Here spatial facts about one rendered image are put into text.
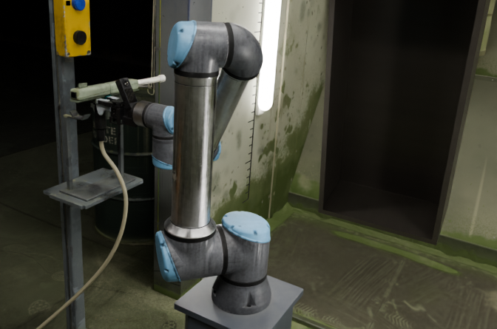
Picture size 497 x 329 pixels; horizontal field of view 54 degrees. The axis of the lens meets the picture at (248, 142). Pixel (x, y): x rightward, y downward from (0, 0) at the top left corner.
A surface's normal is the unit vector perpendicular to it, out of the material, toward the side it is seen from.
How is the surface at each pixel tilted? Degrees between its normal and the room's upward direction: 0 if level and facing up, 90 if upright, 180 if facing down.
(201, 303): 0
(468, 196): 57
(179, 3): 90
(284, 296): 0
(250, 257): 90
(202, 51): 91
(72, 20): 90
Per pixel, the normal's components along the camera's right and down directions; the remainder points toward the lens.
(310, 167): -0.37, -0.32
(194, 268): 0.35, 0.34
